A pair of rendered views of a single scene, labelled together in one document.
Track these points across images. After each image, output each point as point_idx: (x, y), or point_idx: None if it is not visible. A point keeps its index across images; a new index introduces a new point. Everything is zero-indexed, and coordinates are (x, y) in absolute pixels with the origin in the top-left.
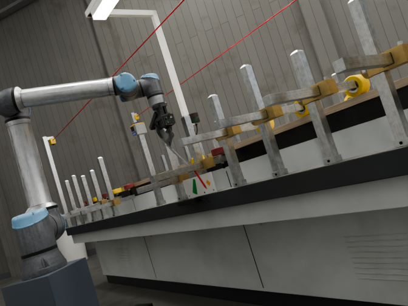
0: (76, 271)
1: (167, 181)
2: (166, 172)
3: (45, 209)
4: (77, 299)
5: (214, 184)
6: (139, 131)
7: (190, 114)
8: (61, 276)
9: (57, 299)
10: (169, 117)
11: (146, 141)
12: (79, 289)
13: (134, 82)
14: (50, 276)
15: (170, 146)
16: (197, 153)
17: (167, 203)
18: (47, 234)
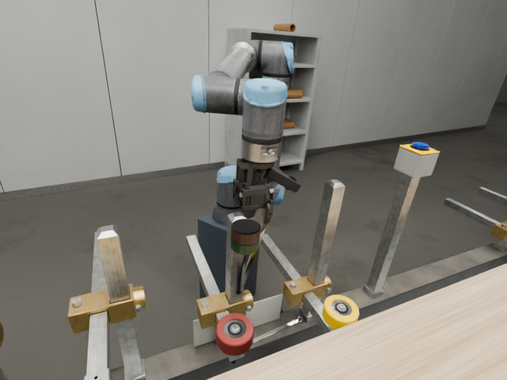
0: (222, 235)
1: (281, 268)
2: (191, 250)
3: (228, 177)
4: (216, 249)
5: (195, 336)
6: (400, 166)
7: (233, 222)
8: (208, 228)
9: (200, 235)
10: (238, 193)
11: (407, 191)
12: (220, 246)
13: (192, 101)
14: (199, 220)
15: (322, 238)
16: (226, 284)
17: (364, 300)
18: (221, 194)
